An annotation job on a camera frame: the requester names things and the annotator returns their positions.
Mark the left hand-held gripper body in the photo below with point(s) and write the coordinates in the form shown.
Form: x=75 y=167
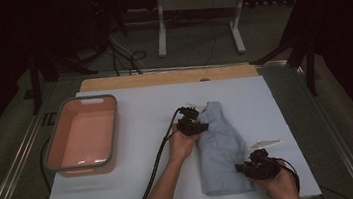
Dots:
x=187 y=126

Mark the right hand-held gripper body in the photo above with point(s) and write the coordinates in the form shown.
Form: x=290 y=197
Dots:
x=264 y=170

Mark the light blue garment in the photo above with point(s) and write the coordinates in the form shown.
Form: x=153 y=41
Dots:
x=222 y=161

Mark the pink plastic basin grey rim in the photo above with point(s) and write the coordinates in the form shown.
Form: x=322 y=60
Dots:
x=81 y=137

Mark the person's left hand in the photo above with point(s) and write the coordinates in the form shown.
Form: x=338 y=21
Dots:
x=181 y=146

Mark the person's right hand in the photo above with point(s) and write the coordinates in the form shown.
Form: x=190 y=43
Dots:
x=283 y=184

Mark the white table mat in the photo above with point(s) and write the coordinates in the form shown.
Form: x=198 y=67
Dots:
x=133 y=118

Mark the black angled stand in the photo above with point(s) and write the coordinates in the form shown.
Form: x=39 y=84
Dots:
x=311 y=70

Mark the black tripod stand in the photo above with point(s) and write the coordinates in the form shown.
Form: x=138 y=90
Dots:
x=34 y=85

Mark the aluminium floor rail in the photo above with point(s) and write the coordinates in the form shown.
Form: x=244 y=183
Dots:
x=13 y=171
x=336 y=136

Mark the white metal stand frame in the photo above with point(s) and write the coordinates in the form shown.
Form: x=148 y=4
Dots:
x=198 y=0

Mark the black rail bracket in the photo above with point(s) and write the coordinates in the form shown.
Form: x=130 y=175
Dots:
x=49 y=119

